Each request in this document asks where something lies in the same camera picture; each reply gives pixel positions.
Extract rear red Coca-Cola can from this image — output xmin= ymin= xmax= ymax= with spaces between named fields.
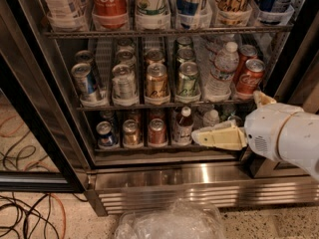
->
xmin=233 ymin=44 xmax=258 ymax=84

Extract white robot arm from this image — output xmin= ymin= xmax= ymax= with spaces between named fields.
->
xmin=191 ymin=91 xmax=319 ymax=180

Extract bottom blue Pepsi can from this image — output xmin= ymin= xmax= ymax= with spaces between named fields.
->
xmin=96 ymin=121 xmax=118 ymax=148

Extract bottom green can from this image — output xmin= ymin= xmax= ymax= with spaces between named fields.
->
xmin=227 ymin=116 xmax=243 ymax=123

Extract rear blue silver can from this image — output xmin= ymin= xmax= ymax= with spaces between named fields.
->
xmin=75 ymin=50 xmax=96 ymax=69

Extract top blue silver can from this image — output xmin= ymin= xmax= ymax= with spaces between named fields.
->
xmin=176 ymin=0 xmax=210 ymax=30

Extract bottom brown juice bottle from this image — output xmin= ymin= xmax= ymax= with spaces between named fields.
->
xmin=173 ymin=107 xmax=193 ymax=145

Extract bottom clear water bottle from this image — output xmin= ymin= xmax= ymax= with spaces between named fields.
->
xmin=197 ymin=110 xmax=220 ymax=129

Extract top red Coca-Cola bottle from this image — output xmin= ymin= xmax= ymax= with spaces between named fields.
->
xmin=94 ymin=0 xmax=127 ymax=29

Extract clear plastic bag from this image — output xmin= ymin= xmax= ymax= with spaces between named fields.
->
xmin=114 ymin=199 xmax=226 ymax=239

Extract front gold soda can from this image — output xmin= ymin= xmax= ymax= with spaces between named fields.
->
xmin=146 ymin=63 xmax=168 ymax=99

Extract bottom gold can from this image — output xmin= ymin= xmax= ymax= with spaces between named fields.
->
xmin=123 ymin=119 xmax=141 ymax=146

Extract silver white can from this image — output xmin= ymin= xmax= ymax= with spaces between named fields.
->
xmin=116 ymin=49 xmax=137 ymax=69
xmin=112 ymin=64 xmax=138 ymax=107

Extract top blue bottle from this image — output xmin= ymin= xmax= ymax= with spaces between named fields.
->
xmin=254 ymin=0 xmax=294 ymax=25

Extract red coca-cola can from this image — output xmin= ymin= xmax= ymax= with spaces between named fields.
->
xmin=235 ymin=59 xmax=265 ymax=100
xmin=233 ymin=44 xmax=258 ymax=84

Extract stainless steel fridge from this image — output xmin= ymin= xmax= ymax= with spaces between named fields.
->
xmin=41 ymin=0 xmax=319 ymax=216

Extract front red Coca-Cola can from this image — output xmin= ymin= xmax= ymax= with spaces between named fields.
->
xmin=235 ymin=59 xmax=265 ymax=100

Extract clear water bottle shelf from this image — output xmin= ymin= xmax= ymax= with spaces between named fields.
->
xmin=204 ymin=42 xmax=239 ymax=102

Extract front silver white can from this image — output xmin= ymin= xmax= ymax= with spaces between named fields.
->
xmin=112 ymin=64 xmax=138 ymax=107

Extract front blue silver can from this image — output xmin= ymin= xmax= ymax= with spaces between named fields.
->
xmin=71 ymin=63 xmax=102 ymax=102

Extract top green white bottle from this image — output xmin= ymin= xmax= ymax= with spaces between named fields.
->
xmin=136 ymin=0 xmax=169 ymax=30

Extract blue silver can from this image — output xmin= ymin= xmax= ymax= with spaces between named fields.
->
xmin=176 ymin=0 xmax=210 ymax=30
xmin=71 ymin=63 xmax=102 ymax=102
xmin=75 ymin=50 xmax=96 ymax=69

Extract front green soda can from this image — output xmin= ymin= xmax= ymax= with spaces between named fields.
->
xmin=176 ymin=62 xmax=200 ymax=102

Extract bottom red can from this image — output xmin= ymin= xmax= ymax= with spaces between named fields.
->
xmin=148 ymin=119 xmax=166 ymax=144

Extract black and orange cables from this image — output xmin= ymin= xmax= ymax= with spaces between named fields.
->
xmin=0 ymin=192 xmax=89 ymax=239

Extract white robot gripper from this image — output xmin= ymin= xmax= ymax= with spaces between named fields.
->
xmin=191 ymin=91 xmax=303 ymax=161

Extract top white label bottle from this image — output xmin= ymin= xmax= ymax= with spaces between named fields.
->
xmin=45 ymin=0 xmax=89 ymax=32

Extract left glass fridge door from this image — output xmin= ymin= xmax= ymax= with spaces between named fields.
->
xmin=0 ymin=0 xmax=90 ymax=192

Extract top gold black can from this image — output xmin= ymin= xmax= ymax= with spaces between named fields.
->
xmin=214 ymin=0 xmax=250 ymax=26

